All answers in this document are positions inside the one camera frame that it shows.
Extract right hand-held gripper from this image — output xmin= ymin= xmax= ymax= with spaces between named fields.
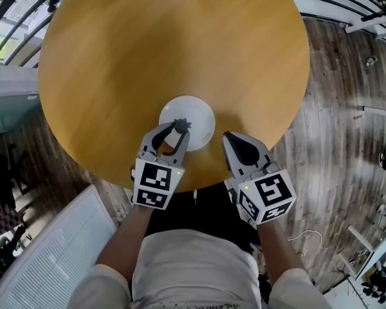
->
xmin=222 ymin=131 xmax=297 ymax=226

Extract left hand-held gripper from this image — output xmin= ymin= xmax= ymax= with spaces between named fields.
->
xmin=130 ymin=122 xmax=191 ymax=211

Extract person's left forearm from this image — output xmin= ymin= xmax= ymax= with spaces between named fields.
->
xmin=96 ymin=203 xmax=154 ymax=283

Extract person's right forearm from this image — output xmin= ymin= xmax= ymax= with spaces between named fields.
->
xmin=255 ymin=219 xmax=306 ymax=286

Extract round wooden table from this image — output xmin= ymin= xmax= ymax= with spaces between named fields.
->
xmin=37 ymin=0 xmax=311 ymax=194

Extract white round plate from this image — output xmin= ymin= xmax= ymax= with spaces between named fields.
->
xmin=158 ymin=95 xmax=217 ymax=152

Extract person's black trousers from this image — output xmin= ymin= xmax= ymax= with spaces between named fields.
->
xmin=143 ymin=181 xmax=262 ymax=257

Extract person's white shirt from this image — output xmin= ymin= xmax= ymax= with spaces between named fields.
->
xmin=66 ymin=229 xmax=334 ymax=309

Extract white slatted panel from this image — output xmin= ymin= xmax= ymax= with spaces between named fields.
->
xmin=0 ymin=183 xmax=117 ymax=309

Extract white desk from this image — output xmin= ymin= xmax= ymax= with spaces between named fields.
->
xmin=337 ymin=201 xmax=386 ymax=282

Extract black office chair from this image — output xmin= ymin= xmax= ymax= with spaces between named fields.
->
xmin=0 ymin=143 xmax=32 ymax=238

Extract white cable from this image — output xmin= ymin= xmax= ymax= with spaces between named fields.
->
xmin=288 ymin=229 xmax=345 ymax=254

